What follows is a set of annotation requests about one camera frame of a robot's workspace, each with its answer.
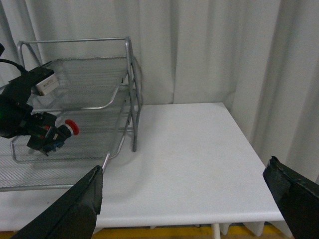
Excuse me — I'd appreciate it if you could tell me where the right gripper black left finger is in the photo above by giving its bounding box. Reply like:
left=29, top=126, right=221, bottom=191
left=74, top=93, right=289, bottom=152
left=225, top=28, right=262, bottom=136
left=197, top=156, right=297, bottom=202
left=12, top=166, right=103, bottom=239

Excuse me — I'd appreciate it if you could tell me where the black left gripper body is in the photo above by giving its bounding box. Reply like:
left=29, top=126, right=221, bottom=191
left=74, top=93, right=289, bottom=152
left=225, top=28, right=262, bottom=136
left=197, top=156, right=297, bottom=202
left=0, top=67, right=56, bottom=151

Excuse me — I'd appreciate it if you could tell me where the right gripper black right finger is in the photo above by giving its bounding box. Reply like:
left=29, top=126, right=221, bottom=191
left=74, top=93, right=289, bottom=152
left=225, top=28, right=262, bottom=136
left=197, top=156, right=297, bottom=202
left=263, top=156, right=319, bottom=239

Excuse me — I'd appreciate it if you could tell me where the red emergency stop button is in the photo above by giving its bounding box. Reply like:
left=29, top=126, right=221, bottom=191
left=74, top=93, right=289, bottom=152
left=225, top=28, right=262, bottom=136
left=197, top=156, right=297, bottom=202
left=41, top=119, right=80, bottom=157

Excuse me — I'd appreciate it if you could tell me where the silver mesh tray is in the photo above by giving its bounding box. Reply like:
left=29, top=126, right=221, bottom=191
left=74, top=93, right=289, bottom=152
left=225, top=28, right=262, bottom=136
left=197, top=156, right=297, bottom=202
left=0, top=96, right=132, bottom=191
left=28, top=58, right=129, bottom=112
left=10, top=127, right=133, bottom=163

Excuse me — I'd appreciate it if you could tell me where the silver mesh bottom tray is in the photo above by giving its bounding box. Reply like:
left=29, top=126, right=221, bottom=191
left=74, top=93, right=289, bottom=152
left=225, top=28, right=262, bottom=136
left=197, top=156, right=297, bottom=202
left=10, top=127, right=133, bottom=163

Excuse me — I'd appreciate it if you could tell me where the silver mesh top tray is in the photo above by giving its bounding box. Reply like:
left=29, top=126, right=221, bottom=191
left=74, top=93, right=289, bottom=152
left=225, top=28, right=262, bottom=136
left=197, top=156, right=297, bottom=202
left=28, top=58, right=129, bottom=112

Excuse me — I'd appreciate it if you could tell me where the white table leg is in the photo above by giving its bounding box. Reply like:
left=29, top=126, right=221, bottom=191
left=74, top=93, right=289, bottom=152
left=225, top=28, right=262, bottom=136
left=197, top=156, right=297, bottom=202
left=211, top=223, right=221, bottom=239

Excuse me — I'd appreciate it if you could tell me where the grey curtain backdrop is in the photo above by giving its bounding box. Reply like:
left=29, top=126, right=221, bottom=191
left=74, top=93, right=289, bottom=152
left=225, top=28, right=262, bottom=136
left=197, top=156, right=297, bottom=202
left=0, top=0, right=319, bottom=181

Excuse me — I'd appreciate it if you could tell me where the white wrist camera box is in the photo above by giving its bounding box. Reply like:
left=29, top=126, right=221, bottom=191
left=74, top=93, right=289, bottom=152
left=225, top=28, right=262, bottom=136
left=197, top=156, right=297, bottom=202
left=35, top=74, right=59, bottom=96

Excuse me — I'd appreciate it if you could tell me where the black camera cable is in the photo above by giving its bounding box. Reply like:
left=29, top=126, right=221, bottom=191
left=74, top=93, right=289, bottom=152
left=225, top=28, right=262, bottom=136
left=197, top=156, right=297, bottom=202
left=0, top=58, right=28, bottom=73

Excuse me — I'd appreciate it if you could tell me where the silver mesh rack frame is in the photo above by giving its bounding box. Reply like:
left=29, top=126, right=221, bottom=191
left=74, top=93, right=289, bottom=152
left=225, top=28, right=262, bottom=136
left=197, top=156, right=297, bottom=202
left=16, top=36, right=142, bottom=152

